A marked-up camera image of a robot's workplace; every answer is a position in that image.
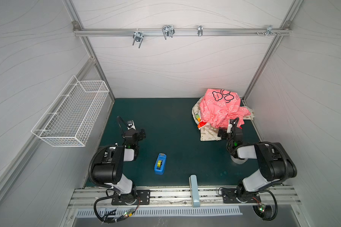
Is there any metal crossbar rail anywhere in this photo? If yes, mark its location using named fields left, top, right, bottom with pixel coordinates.
left=74, top=27, right=292, bottom=37

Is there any metal u-bolt hook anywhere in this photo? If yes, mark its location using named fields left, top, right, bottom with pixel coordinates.
left=132, top=31, right=144, bottom=48
left=162, top=25, right=175, bottom=40

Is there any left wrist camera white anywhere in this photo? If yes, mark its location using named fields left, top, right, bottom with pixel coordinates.
left=127, top=120, right=136, bottom=130

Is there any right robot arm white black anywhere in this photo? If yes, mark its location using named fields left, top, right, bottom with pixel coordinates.
left=217, top=118, right=297, bottom=203

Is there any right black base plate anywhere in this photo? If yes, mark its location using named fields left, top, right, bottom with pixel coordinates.
left=218, top=187, right=261, bottom=204

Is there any metal u-bolt hook left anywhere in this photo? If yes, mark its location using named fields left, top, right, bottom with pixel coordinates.
left=132, top=31, right=144, bottom=48

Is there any white vent strip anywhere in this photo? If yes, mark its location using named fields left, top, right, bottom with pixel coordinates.
left=76, top=206, right=243, bottom=218

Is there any red multicolour cloth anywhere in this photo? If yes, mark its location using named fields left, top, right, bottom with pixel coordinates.
left=195, top=114, right=207, bottom=129

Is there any metal u-bolt hook middle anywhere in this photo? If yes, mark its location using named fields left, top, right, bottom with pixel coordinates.
left=162, top=25, right=175, bottom=40

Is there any metal bracket hook right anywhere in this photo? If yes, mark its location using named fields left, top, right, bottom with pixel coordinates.
left=256, top=26, right=281, bottom=37

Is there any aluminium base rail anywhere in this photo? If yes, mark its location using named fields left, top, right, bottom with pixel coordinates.
left=68, top=186, right=302, bottom=208

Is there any pink patterned cloth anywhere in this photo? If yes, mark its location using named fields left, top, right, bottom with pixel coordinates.
left=199, top=89, right=251, bottom=129

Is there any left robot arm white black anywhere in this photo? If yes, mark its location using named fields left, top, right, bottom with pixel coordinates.
left=88, top=116, right=146, bottom=203

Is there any white wire basket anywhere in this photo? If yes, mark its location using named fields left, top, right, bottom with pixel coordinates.
left=31, top=75, right=109, bottom=147

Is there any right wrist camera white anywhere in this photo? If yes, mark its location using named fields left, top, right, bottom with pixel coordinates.
left=227, top=119, right=235, bottom=133

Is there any blue tape dispenser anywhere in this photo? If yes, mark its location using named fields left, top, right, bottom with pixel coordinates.
left=154, top=153, right=167, bottom=175

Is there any clear tape roll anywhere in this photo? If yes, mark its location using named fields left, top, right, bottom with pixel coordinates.
left=231, top=156, right=248, bottom=165

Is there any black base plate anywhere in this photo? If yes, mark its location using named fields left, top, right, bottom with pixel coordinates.
left=111, top=190, right=150, bottom=206
left=218, top=187, right=261, bottom=204

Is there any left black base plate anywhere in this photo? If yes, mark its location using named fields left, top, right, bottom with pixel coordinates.
left=111, top=190, right=150, bottom=206

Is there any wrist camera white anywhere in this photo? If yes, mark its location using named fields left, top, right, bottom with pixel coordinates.
left=127, top=120, right=136, bottom=130
left=227, top=119, right=235, bottom=133

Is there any light blue block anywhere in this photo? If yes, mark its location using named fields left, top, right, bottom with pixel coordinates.
left=189, top=175, right=200, bottom=208

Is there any small metal hook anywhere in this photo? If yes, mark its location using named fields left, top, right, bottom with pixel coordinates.
left=198, top=25, right=203, bottom=37

